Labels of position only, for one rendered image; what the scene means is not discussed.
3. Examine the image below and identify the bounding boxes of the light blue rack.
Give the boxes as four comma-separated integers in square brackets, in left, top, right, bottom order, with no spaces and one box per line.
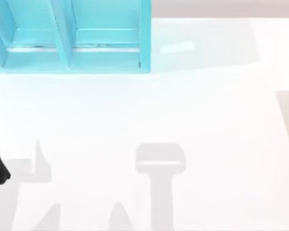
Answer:
[0,0,152,74]

